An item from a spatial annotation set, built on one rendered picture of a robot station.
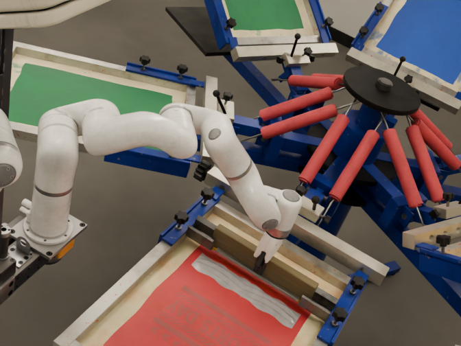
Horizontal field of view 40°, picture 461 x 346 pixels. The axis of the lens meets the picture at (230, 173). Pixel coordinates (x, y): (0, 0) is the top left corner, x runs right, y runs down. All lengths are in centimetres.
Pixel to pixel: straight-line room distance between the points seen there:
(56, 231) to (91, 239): 163
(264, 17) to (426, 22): 85
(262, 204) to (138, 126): 40
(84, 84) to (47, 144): 116
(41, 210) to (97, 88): 108
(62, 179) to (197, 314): 58
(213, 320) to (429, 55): 190
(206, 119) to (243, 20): 138
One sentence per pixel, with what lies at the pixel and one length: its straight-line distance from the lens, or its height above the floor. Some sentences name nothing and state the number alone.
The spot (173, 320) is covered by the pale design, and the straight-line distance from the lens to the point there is 183.
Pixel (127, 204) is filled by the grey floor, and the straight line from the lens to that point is 355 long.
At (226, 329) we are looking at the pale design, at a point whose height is 96.
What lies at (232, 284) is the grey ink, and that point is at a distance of 196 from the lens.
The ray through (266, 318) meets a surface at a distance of 193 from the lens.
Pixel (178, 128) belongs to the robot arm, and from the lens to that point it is 150.
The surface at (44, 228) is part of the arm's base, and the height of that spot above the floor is 118.
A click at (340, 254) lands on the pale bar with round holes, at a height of 103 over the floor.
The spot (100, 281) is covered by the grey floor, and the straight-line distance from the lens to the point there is 315.
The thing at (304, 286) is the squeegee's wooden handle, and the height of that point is 104.
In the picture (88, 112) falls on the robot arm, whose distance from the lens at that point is 157.
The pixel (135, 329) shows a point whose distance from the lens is 179.
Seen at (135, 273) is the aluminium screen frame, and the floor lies 99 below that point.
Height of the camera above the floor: 237
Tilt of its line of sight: 37 degrees down
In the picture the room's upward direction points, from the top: 19 degrees clockwise
